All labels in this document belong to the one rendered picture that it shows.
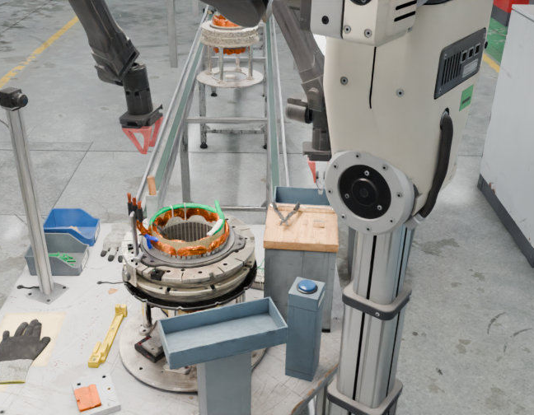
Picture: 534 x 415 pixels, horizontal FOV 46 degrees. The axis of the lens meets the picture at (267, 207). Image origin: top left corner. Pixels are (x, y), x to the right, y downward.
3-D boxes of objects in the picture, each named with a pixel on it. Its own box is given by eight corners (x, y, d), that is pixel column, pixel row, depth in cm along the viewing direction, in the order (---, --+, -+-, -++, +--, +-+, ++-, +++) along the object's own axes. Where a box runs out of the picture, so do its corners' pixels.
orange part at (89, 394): (73, 392, 148) (73, 389, 147) (95, 385, 150) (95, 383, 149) (80, 412, 142) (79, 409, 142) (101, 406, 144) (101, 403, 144)
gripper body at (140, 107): (119, 126, 141) (113, 95, 137) (138, 109, 149) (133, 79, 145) (145, 128, 139) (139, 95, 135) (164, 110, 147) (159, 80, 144)
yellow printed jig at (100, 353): (115, 313, 176) (114, 303, 175) (128, 314, 176) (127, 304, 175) (87, 367, 157) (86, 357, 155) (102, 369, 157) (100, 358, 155)
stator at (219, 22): (215, 45, 370) (214, 11, 360) (252, 47, 367) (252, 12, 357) (206, 54, 351) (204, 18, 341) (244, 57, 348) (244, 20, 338)
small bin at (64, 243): (91, 253, 203) (88, 233, 199) (80, 277, 191) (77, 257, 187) (40, 252, 203) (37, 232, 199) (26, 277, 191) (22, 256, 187)
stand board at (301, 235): (268, 210, 176) (269, 202, 175) (336, 213, 175) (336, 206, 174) (263, 248, 159) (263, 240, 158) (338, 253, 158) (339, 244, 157)
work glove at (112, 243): (111, 224, 219) (110, 218, 218) (145, 225, 219) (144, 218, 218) (96, 263, 198) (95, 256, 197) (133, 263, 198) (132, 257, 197)
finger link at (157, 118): (129, 154, 147) (122, 117, 142) (142, 142, 152) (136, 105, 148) (156, 156, 145) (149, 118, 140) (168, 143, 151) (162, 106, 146)
